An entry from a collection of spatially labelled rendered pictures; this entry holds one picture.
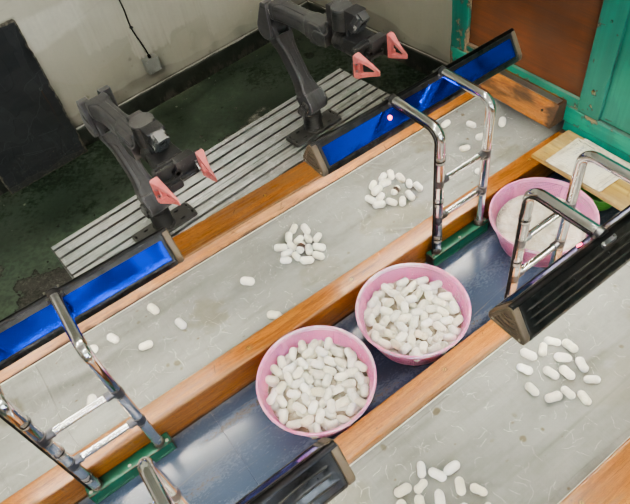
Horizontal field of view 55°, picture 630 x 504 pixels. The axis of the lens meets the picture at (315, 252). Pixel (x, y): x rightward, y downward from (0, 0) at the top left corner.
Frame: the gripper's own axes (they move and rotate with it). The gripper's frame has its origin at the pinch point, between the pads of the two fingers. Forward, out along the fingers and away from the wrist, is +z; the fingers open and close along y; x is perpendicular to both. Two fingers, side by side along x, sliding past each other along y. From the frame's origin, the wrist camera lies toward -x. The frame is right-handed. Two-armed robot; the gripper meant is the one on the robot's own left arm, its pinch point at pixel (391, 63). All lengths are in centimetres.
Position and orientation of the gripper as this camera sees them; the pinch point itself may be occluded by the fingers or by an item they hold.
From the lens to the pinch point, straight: 159.2
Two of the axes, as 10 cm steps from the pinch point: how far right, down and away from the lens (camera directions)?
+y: 7.5, -5.6, 3.5
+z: 6.5, 5.3, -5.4
